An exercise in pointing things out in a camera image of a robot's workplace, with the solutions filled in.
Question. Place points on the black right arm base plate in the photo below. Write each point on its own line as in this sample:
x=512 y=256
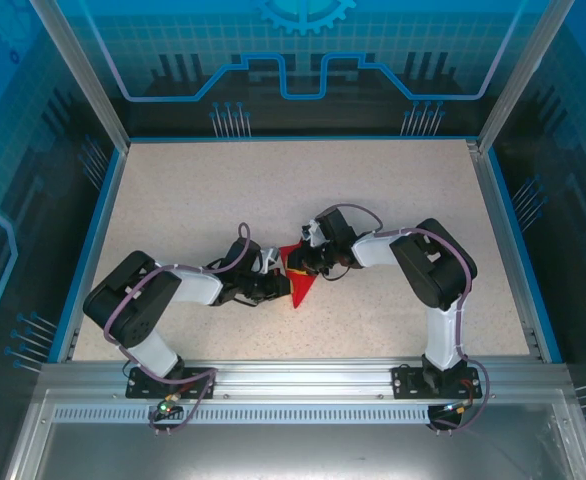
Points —
x=408 y=382

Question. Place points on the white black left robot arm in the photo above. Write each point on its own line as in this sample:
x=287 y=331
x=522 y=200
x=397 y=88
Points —
x=128 y=305

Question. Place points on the aluminium mounting rail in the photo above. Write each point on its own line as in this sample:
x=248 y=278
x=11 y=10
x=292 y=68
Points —
x=298 y=380

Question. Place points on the aluminium side rail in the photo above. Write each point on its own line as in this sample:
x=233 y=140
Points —
x=507 y=250

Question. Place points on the blue table edge strip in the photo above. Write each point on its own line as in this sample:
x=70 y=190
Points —
x=523 y=252
x=89 y=250

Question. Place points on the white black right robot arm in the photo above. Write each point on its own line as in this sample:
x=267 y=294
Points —
x=433 y=270

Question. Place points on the aluminium frame post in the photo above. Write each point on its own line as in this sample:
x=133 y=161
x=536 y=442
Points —
x=88 y=85
x=518 y=85

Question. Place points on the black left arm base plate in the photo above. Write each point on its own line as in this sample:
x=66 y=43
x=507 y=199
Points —
x=140 y=387

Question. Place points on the steel sheet tray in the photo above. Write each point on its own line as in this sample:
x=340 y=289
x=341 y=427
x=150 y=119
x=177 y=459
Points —
x=298 y=450

